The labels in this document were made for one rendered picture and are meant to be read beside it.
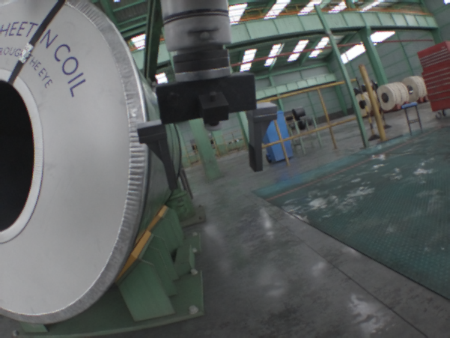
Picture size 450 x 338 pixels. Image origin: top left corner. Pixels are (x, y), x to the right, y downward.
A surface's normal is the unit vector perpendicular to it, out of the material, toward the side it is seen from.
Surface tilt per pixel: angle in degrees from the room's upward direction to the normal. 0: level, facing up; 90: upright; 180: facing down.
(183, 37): 106
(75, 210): 90
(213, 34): 113
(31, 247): 90
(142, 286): 90
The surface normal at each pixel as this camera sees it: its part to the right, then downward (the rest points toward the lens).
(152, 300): 0.11, 0.04
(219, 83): 0.25, 0.41
